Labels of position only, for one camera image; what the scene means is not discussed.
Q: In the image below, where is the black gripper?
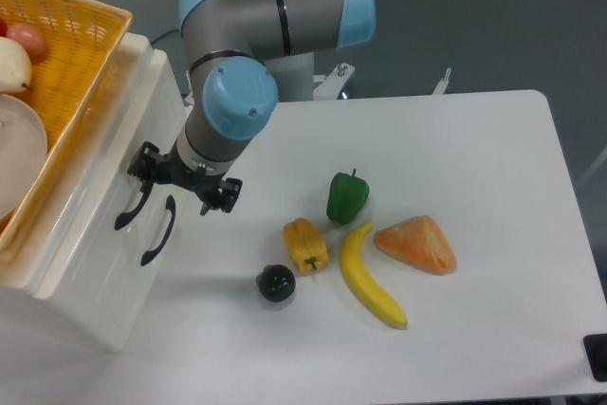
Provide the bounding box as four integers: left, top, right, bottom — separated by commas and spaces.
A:
127, 141, 243, 215

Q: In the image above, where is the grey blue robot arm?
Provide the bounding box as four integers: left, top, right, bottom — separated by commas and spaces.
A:
127, 0, 377, 212

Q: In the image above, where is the white drawer cabinet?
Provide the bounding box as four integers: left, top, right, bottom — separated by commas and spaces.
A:
1, 33, 187, 351

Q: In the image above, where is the dark mangosteen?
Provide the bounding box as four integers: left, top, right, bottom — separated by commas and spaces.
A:
255, 264, 296, 303

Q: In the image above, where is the yellow bell pepper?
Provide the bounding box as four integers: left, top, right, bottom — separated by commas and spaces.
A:
283, 218, 329, 273

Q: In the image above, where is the green bell pepper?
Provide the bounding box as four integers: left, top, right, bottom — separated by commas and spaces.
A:
325, 169, 370, 225

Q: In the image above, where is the white plate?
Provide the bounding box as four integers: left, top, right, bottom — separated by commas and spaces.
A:
1, 94, 47, 218

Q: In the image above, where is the yellow woven basket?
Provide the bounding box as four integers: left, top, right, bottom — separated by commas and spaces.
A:
1, 0, 132, 267

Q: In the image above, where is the yellow banana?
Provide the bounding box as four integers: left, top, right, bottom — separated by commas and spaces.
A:
339, 221, 408, 329

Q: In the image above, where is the white pear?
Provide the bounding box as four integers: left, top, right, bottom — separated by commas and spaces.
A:
1, 37, 33, 93

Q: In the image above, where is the red apple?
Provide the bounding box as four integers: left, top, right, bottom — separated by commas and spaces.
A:
6, 23, 48, 60

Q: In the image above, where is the orange bread wedge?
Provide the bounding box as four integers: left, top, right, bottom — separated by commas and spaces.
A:
373, 215, 457, 275

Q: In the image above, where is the red small fruit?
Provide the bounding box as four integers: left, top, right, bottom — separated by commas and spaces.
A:
0, 17, 8, 37

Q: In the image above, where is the black corner object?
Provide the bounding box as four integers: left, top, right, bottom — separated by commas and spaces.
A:
583, 334, 607, 382

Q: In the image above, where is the black cable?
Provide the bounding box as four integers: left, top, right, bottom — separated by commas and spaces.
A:
150, 28, 183, 46

